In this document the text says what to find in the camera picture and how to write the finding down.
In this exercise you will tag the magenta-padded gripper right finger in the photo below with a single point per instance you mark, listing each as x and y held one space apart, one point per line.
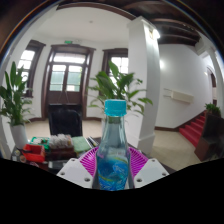
151 171

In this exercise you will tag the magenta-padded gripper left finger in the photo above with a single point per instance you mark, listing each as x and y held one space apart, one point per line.
75 171

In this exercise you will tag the clear blue-capped drink bottle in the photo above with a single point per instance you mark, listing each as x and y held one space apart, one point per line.
113 156

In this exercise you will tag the small black device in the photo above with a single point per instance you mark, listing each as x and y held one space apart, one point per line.
58 164

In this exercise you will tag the green notebook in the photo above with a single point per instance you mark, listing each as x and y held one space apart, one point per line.
81 144

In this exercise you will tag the red box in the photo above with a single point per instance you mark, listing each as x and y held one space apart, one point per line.
33 153

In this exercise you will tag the green packet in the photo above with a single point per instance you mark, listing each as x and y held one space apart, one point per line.
40 141

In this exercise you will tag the black office chair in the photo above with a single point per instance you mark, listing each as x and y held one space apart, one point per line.
65 121

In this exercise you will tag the red carpeted staircase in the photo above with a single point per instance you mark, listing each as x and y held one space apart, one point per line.
193 128

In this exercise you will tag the dark wooden cabinet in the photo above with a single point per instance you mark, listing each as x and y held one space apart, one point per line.
210 140

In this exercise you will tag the potted plant in white pot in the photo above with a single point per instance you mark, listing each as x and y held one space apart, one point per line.
18 135
116 83

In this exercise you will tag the small green plant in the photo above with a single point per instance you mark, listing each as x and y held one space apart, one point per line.
212 109

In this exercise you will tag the dark wooden double door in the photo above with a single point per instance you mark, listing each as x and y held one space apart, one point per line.
68 76

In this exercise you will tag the green exit sign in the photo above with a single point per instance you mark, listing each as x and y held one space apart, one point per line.
68 42

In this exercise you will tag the pillar lamp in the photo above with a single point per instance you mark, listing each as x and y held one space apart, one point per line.
155 34

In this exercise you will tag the wall lamp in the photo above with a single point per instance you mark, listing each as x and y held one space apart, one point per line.
162 64

